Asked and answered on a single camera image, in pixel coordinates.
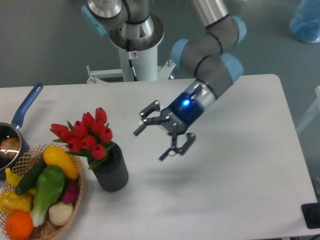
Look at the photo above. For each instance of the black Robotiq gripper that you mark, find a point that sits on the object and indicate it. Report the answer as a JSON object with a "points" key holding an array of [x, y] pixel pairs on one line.
{"points": [[176, 119]]}

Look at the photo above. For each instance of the red tulip bouquet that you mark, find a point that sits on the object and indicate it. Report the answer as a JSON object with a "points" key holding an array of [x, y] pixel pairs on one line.
{"points": [[89, 137]]}

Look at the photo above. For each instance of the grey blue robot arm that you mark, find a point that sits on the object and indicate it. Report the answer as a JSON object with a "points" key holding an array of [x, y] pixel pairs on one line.
{"points": [[209, 60]]}

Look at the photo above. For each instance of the dark grey ribbed vase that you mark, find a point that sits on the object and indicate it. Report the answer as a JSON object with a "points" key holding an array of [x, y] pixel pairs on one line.
{"points": [[112, 174]]}

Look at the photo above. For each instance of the yellow squash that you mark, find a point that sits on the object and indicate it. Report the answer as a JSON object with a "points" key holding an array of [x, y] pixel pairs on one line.
{"points": [[55, 156]]}

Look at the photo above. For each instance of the green bok choy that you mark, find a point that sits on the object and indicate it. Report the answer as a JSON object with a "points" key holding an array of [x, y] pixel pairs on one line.
{"points": [[48, 189]]}

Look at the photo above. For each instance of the white garlic bulb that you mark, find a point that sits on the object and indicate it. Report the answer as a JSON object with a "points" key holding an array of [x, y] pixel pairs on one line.
{"points": [[60, 213]]}

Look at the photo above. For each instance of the dark green cucumber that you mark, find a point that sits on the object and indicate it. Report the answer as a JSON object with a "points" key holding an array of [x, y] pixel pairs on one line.
{"points": [[29, 179]]}

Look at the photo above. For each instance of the brown bread in pan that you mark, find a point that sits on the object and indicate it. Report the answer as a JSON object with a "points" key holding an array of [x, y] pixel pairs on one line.
{"points": [[9, 148]]}

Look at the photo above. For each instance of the yellow banana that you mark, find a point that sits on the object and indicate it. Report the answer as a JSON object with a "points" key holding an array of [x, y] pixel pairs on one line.
{"points": [[12, 178]]}

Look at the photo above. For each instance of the black device at edge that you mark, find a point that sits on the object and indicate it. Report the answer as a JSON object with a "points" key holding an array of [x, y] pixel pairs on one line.
{"points": [[311, 214]]}

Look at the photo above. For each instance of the blue plastic bag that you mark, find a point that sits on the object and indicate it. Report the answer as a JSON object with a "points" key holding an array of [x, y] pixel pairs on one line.
{"points": [[305, 22]]}

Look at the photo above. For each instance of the yellow bell pepper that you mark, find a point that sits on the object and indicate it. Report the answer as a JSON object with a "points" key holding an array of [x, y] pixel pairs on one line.
{"points": [[10, 202]]}

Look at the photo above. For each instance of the orange fruit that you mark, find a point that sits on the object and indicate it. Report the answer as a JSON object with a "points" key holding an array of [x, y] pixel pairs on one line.
{"points": [[19, 225]]}

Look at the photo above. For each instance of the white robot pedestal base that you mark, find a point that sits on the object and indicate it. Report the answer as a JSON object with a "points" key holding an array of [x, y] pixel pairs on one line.
{"points": [[137, 46]]}

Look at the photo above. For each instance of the white frame at right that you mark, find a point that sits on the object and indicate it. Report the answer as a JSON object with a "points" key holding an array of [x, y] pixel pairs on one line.
{"points": [[312, 111]]}

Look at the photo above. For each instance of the blue handled saucepan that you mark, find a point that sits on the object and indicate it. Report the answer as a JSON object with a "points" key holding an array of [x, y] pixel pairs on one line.
{"points": [[12, 130]]}

